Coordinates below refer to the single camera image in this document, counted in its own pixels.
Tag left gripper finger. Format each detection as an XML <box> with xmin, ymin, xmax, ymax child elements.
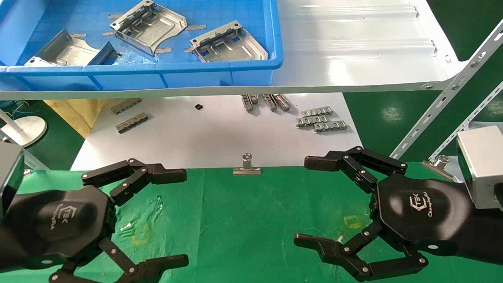
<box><xmin>82</xmin><ymin>158</ymin><xmax>187</xmax><ymax>207</ymax></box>

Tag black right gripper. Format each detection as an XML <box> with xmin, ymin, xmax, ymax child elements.
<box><xmin>294</xmin><ymin>146</ymin><xmax>474</xmax><ymax>282</ymax></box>

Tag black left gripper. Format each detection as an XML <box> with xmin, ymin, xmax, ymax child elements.
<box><xmin>0</xmin><ymin>185</ymin><xmax>189</xmax><ymax>283</ymax></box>

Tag stamped sheet metal bracket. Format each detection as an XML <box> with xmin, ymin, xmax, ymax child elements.
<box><xmin>109</xmin><ymin>0</ymin><xmax>187</xmax><ymax>56</ymax></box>
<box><xmin>190</xmin><ymin>20</ymin><xmax>269</xmax><ymax>62</ymax></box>
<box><xmin>24</xmin><ymin>29</ymin><xmax>118</xmax><ymax>66</ymax></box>

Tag green table cloth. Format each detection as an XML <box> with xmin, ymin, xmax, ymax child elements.
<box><xmin>0</xmin><ymin>161</ymin><xmax>503</xmax><ymax>283</ymax></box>

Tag blue plastic tray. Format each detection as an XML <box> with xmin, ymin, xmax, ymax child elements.
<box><xmin>0</xmin><ymin>0</ymin><xmax>284</xmax><ymax>92</ymax></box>

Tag yellow woven bag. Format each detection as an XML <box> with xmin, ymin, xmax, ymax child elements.
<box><xmin>43</xmin><ymin>98</ymin><xmax>107</xmax><ymax>139</ymax></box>

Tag white round stand base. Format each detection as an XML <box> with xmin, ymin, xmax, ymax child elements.
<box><xmin>0</xmin><ymin>109</ymin><xmax>48</xmax><ymax>148</ymax></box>

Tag white metal shelf board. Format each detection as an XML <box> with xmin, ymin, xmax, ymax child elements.
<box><xmin>0</xmin><ymin>0</ymin><xmax>468</xmax><ymax>101</ymax></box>

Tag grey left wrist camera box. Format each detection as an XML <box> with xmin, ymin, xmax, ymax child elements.
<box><xmin>0</xmin><ymin>142</ymin><xmax>25</xmax><ymax>221</ymax></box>

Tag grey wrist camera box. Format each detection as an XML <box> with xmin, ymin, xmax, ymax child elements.
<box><xmin>0</xmin><ymin>142</ymin><xmax>25</xmax><ymax>221</ymax></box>
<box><xmin>456</xmin><ymin>126</ymin><xmax>503</xmax><ymax>209</ymax></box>

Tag thin coloured wires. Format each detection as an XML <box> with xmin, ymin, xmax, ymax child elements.
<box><xmin>0</xmin><ymin>100</ymin><xmax>30</xmax><ymax>120</ymax></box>

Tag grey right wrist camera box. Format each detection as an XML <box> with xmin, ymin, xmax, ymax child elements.
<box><xmin>456</xmin><ymin>126</ymin><xmax>503</xmax><ymax>209</ymax></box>

